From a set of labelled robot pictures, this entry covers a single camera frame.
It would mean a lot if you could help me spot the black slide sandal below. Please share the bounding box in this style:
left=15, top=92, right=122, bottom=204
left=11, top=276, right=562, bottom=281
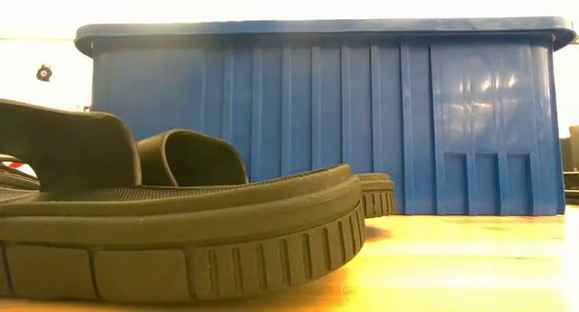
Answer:
left=137, top=128, right=398, bottom=219
left=0, top=98, right=367, bottom=304

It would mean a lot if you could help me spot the blue plastic ribbed bin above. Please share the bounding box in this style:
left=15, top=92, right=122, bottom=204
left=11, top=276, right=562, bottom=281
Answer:
left=74, top=16, right=578, bottom=217

